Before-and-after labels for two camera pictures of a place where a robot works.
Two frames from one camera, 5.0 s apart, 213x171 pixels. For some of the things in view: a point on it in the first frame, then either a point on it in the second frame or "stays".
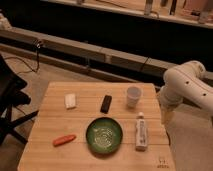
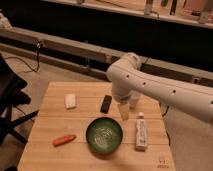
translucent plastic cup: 132,96 stays
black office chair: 11,95 stays
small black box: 106,104 stays
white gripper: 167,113 to 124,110
